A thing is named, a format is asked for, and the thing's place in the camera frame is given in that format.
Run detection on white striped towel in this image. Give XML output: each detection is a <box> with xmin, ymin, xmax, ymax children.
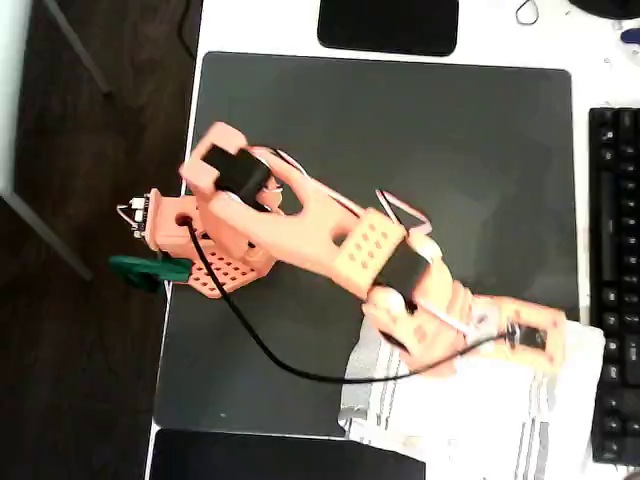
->
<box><xmin>337</xmin><ymin>319</ymin><xmax>607</xmax><ymax>480</ymax></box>

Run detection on black keyboard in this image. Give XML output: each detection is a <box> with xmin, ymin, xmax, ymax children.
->
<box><xmin>587</xmin><ymin>106</ymin><xmax>640</xmax><ymax>465</ymax></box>

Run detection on wide black pad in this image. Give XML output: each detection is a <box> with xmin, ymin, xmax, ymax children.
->
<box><xmin>146</xmin><ymin>428</ymin><xmax>427</xmax><ymax>480</ymax></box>

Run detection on large dark grey desk mat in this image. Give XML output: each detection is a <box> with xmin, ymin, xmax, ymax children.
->
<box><xmin>152</xmin><ymin>49</ymin><xmax>586</xmax><ymax>441</ymax></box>

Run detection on green table clamp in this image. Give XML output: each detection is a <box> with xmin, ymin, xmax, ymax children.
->
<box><xmin>108</xmin><ymin>253</ymin><xmax>195</xmax><ymax>294</ymax></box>

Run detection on small black pad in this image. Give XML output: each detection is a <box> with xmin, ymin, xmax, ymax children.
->
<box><xmin>316</xmin><ymin>0</ymin><xmax>460</xmax><ymax>58</ymax></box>

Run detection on motor controller circuit board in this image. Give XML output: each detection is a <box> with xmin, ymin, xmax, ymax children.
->
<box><xmin>116</xmin><ymin>191</ymin><xmax>152</xmax><ymax>240</ymax></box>

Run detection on black round object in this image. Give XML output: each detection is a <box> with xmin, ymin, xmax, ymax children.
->
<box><xmin>568</xmin><ymin>0</ymin><xmax>640</xmax><ymax>21</ymax></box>

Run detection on white side table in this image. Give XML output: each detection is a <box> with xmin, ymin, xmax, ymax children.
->
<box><xmin>0</xmin><ymin>0</ymin><xmax>95</xmax><ymax>282</ymax></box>

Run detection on red white servo wire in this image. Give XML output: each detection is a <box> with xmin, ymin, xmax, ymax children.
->
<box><xmin>419</xmin><ymin>299</ymin><xmax>481</xmax><ymax>346</ymax></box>
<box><xmin>374</xmin><ymin>188</ymin><xmax>432</xmax><ymax>236</ymax></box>
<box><xmin>252</xmin><ymin>147</ymin><xmax>364</xmax><ymax>219</ymax></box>

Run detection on orange camera mount with camera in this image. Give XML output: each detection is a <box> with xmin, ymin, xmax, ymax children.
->
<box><xmin>497</xmin><ymin>298</ymin><xmax>570</xmax><ymax>375</ymax></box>

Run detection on orange perforated base plate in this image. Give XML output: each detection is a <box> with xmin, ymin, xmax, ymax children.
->
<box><xmin>182</xmin><ymin>234</ymin><xmax>275</xmax><ymax>301</ymax></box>

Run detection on thin black wire loop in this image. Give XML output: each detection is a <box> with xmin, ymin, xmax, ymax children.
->
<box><xmin>514</xmin><ymin>0</ymin><xmax>542</xmax><ymax>26</ymax></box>

